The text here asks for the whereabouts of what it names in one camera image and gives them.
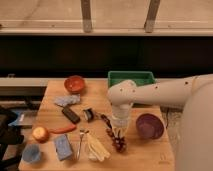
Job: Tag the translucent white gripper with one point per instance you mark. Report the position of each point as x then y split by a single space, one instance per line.
120 119

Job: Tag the dark red grapes bunch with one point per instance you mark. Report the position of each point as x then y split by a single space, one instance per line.
119 143

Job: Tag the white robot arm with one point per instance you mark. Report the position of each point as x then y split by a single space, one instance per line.
194 95

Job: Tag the green plastic tray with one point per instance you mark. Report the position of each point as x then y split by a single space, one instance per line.
139 77

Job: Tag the small black tape roll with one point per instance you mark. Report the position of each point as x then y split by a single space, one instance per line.
89 114

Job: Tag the purple bowl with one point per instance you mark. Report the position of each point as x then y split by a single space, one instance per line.
149 126

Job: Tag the yellow banana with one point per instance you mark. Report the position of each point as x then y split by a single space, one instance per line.
95 149

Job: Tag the orange carrot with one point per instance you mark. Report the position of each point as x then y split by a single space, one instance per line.
63 130

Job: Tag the black rectangular block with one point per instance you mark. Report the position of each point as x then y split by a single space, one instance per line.
71 115

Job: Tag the red bowl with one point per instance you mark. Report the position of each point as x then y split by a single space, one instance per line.
74 84

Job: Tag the crumpled grey cloth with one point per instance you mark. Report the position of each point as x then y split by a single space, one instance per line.
67 100

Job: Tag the blue sponge block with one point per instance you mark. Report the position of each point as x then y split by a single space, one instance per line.
63 148

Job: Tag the red apple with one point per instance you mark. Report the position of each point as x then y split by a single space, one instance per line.
40 134

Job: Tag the blue plastic cup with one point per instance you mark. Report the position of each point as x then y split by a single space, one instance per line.
31 153

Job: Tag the black chair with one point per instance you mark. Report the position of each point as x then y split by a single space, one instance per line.
9 135

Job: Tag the dark handled knife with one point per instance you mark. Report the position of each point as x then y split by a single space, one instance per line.
104 118

